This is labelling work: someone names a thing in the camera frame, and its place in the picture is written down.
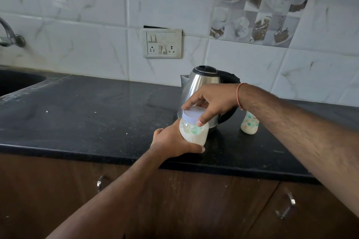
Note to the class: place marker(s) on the pale purple bottle cap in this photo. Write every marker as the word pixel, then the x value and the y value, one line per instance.
pixel 192 115

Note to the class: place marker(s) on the person's right hand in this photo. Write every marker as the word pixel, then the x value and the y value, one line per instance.
pixel 221 97

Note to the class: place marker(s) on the person's left hand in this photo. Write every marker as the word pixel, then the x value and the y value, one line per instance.
pixel 167 143

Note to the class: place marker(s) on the person's left forearm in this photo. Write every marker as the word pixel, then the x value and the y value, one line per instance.
pixel 112 199

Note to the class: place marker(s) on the metal wall faucet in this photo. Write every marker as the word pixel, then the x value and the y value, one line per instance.
pixel 11 37

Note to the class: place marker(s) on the black sink basin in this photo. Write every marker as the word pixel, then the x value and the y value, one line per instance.
pixel 16 80

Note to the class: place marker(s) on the narrow brown cabinet door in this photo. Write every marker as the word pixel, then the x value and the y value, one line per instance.
pixel 314 219

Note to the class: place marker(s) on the person's right forearm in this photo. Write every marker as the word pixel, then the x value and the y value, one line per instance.
pixel 294 135

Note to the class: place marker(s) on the white switch socket panel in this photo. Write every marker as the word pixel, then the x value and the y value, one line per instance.
pixel 162 43

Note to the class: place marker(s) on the person's left thumb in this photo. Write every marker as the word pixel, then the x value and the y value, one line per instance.
pixel 192 149

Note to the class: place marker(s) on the wide brown cabinet door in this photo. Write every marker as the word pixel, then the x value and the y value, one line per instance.
pixel 196 199

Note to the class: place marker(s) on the person's right thumb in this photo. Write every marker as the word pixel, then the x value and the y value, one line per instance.
pixel 209 116

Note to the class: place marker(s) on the red thread wristband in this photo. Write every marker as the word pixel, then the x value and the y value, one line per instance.
pixel 238 98

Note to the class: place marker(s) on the baby bottle with milk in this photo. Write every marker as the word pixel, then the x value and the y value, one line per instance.
pixel 193 136

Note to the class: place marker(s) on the stainless steel electric kettle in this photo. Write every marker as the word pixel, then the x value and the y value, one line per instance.
pixel 200 79

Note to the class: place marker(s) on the printed baby bottle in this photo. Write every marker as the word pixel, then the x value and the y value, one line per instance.
pixel 249 125

